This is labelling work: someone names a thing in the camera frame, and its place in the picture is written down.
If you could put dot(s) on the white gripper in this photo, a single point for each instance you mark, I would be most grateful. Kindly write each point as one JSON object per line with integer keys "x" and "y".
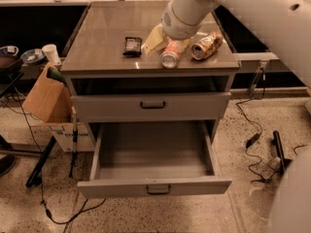
{"x": 175, "y": 26}

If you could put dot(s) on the red coke can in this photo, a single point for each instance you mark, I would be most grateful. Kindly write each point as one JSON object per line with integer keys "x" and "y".
{"x": 171, "y": 55}

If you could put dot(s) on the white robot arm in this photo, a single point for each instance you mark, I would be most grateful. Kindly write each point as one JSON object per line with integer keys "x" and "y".
{"x": 284, "y": 26}

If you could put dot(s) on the gold brown soda can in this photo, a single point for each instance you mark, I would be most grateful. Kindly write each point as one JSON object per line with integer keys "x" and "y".
{"x": 206, "y": 46}

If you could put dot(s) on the grey drawer cabinet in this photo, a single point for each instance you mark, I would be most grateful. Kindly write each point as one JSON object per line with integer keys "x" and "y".
{"x": 95, "y": 64}

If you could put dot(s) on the closed grey top drawer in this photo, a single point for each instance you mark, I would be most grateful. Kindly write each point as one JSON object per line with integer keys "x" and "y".
{"x": 151, "y": 107}

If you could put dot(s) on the open grey middle drawer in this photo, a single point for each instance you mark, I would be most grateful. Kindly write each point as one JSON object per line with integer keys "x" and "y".
{"x": 140, "y": 159}

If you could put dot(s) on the white paper cup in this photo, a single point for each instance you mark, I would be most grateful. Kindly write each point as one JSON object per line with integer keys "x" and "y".
{"x": 50, "y": 51}

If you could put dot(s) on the white printed cardboard box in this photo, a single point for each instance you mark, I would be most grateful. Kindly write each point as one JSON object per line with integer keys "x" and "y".
{"x": 63, "y": 133}

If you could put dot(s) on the blue bowl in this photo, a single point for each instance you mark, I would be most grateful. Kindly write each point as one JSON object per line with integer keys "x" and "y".
{"x": 9, "y": 51}
{"x": 33, "y": 57}

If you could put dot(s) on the clear plastic bottle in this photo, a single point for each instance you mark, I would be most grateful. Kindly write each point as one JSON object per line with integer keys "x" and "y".
{"x": 271, "y": 168}

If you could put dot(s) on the black stand leg right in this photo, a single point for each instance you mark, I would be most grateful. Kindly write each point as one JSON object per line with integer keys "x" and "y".
{"x": 284, "y": 162}

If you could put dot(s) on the black stand leg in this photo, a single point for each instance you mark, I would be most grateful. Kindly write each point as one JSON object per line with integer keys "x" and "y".
{"x": 284, "y": 162}
{"x": 36, "y": 178}

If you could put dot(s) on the black stand leg left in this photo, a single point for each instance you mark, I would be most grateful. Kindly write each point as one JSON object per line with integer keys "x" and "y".
{"x": 36, "y": 178}

